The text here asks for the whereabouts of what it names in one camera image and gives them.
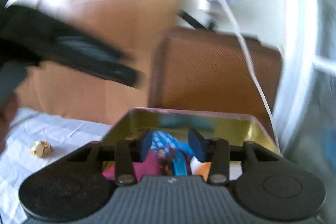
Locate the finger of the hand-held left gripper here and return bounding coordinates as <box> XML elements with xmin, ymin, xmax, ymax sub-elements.
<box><xmin>39</xmin><ymin>17</ymin><xmax>146</xmax><ymax>89</ymax></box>

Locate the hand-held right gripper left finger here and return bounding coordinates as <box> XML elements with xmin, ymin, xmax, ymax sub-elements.
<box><xmin>64</xmin><ymin>131</ymin><xmax>153</xmax><ymax>185</ymax></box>

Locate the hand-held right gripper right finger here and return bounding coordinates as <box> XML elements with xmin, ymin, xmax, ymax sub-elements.
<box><xmin>188</xmin><ymin>128</ymin><xmax>279</xmax><ymax>184</ymax></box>

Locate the blue polka dot bow headband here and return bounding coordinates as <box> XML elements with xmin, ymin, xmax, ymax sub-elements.
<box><xmin>151</xmin><ymin>131</ymin><xmax>195</xmax><ymax>177</ymax></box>

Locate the pink tin box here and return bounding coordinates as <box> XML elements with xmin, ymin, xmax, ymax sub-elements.
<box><xmin>101</xmin><ymin>108</ymin><xmax>281</xmax><ymax>178</ymax></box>

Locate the brown cardboard sheet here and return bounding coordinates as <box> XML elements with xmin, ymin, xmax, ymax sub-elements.
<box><xmin>5</xmin><ymin>0</ymin><xmax>184</xmax><ymax>126</ymax></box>

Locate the brown textured chair back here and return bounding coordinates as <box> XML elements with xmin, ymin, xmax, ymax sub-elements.
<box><xmin>149</xmin><ymin>27</ymin><xmax>283</xmax><ymax>135</ymax></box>

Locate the white wrinkled bed sheet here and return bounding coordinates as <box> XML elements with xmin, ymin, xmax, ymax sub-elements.
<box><xmin>0</xmin><ymin>108</ymin><xmax>113</xmax><ymax>216</ymax></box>

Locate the small gold trinket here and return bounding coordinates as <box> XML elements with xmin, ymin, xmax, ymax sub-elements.
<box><xmin>30</xmin><ymin>140</ymin><xmax>53</xmax><ymax>158</ymax></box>

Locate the white cable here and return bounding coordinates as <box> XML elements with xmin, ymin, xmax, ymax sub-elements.
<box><xmin>210</xmin><ymin>0</ymin><xmax>280</xmax><ymax>147</ymax></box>

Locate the black strap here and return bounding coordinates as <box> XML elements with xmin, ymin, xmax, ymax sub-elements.
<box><xmin>177</xmin><ymin>11</ymin><xmax>217</xmax><ymax>31</ymax></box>

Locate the white window frame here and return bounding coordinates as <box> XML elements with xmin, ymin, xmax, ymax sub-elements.
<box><xmin>273</xmin><ymin>0</ymin><xmax>336</xmax><ymax>159</ymax></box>

